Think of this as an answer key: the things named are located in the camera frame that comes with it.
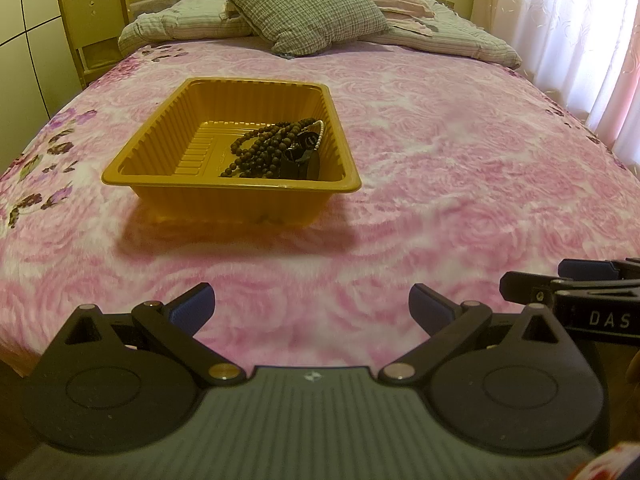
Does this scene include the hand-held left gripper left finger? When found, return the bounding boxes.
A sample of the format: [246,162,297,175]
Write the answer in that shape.
[62,282,248,388]

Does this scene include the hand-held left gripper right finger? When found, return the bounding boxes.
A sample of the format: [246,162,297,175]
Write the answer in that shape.
[377,282,573,388]

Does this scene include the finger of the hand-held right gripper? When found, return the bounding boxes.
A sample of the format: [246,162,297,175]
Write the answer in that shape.
[557,258,640,282]
[500,270,558,307]

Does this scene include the brown beaded necklace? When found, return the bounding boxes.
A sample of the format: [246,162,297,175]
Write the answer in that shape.
[220,127,288,179]

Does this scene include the yellow plastic tray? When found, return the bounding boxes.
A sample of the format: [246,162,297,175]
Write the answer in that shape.
[101,77,363,226]

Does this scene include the long dark beaded necklace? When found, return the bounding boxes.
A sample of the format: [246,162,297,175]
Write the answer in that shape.
[220,119,321,179]

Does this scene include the black hair clip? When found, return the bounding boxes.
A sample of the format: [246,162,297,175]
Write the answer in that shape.
[280,132,321,181]

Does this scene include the white pearl bracelet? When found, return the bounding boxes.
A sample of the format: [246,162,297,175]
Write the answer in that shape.
[299,119,326,152]

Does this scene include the pink floral blanket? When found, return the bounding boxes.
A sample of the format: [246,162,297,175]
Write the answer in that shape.
[0,40,640,376]

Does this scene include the red white patterned clothing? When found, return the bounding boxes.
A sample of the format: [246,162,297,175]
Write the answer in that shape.
[570,442,640,480]

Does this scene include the white sheer curtain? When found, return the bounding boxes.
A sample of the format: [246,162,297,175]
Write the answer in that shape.
[492,0,640,161]

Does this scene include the grey striped folded quilt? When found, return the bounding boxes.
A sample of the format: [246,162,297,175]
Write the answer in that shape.
[118,0,522,68]

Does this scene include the green checked pillow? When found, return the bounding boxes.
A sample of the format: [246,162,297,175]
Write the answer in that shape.
[211,0,391,57]

